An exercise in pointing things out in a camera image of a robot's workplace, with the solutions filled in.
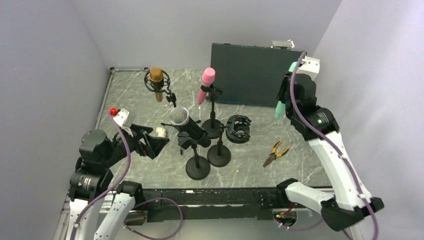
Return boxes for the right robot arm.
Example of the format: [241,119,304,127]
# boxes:
[275,72,385,232]

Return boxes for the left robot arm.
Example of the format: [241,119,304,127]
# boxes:
[66,124,170,240]

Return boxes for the white plastic connector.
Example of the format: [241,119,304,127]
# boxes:
[155,127,168,138]

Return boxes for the yellow-handled pliers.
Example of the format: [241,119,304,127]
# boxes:
[262,140,290,168]

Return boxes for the pink microphone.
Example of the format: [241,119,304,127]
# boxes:
[197,67,216,105]

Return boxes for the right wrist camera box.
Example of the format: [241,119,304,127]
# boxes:
[296,56,321,81]

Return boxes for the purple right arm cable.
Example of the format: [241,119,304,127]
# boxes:
[273,51,380,240]

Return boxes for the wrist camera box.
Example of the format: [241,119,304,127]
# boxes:
[109,107,136,128]
[296,56,321,81]

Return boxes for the gold condenser microphone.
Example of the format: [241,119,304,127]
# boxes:
[149,67,164,103]

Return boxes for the black mesh-head microphone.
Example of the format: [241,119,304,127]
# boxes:
[170,106,211,148]

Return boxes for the black tripod shock-mount stand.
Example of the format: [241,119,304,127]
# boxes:
[143,69,177,108]

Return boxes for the metal clamp behind board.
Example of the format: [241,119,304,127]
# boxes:
[271,39,295,50]

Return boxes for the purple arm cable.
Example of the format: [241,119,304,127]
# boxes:
[68,111,184,240]
[273,51,380,240]

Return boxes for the mint green microphone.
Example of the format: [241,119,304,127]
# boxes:
[274,62,296,120]

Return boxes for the dark green upright board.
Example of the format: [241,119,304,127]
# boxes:
[210,43,301,107]

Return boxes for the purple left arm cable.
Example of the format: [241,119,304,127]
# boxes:
[68,111,184,240]

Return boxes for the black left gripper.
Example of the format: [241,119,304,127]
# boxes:
[101,123,169,168]

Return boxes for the black pink-mic desk stand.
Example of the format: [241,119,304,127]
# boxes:
[200,84,222,139]

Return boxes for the black clip desk stand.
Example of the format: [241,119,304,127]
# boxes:
[177,132,211,180]

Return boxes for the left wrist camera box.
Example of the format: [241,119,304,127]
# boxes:
[109,107,136,128]

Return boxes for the black shock-mount desk stand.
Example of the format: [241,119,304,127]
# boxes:
[207,114,252,168]

